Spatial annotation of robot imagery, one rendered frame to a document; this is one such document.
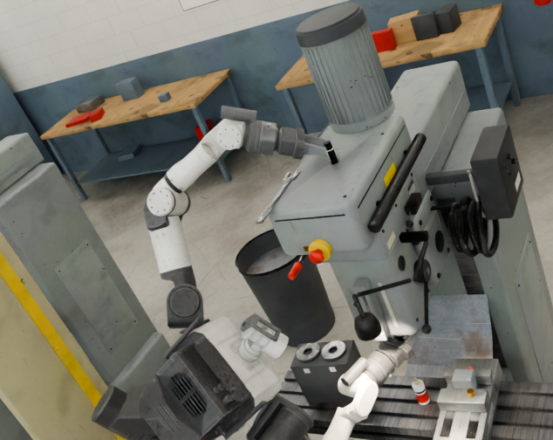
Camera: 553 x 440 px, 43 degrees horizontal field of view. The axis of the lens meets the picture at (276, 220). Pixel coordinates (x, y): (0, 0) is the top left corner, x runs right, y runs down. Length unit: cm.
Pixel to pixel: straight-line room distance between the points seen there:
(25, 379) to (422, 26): 396
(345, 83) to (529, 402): 116
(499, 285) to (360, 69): 97
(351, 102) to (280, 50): 494
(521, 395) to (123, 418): 126
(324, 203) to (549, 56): 467
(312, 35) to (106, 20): 605
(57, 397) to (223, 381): 171
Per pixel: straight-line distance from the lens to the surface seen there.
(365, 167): 185
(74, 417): 351
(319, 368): 252
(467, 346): 265
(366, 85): 201
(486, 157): 206
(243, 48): 711
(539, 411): 241
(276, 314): 430
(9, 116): 914
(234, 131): 185
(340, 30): 196
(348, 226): 176
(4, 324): 324
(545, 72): 635
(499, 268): 251
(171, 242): 192
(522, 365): 281
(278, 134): 189
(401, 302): 207
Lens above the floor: 270
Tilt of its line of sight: 27 degrees down
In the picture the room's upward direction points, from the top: 25 degrees counter-clockwise
